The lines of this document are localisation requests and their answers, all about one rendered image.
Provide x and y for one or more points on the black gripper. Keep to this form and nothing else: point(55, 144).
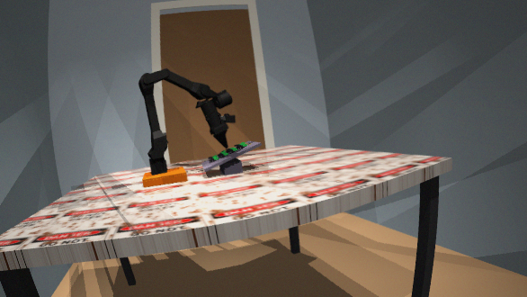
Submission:
point(219, 130)

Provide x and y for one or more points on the grey switch panel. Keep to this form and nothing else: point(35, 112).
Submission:
point(227, 161)

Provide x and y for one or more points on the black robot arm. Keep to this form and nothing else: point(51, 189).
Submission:
point(198, 90)

